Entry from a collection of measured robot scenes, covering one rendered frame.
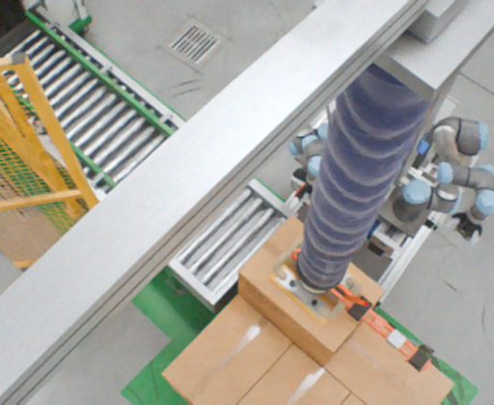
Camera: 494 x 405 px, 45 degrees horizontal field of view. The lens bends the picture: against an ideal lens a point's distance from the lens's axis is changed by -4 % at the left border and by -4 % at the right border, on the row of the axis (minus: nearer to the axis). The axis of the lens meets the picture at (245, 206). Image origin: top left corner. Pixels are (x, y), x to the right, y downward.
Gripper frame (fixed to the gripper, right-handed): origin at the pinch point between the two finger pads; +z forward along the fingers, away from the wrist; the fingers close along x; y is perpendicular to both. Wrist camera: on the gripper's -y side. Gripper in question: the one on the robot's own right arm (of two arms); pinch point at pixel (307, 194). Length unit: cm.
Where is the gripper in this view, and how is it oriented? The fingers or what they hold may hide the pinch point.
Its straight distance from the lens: 301.7
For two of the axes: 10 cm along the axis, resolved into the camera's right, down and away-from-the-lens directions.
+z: 0.0, 4.0, 9.2
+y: 7.3, 6.2, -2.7
